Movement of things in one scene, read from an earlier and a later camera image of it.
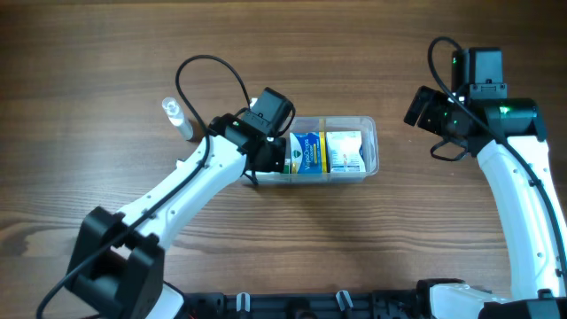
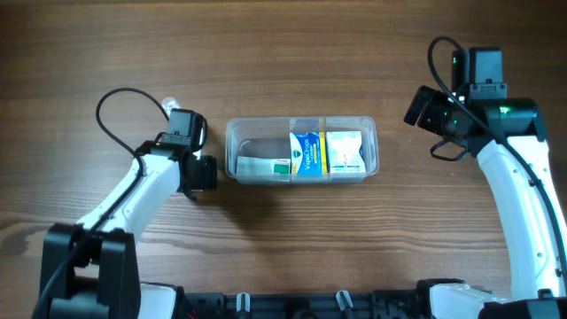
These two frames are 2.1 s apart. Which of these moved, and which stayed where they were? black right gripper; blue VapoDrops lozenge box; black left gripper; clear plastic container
Moved: black left gripper
Stayed: black right gripper; blue VapoDrops lozenge box; clear plastic container
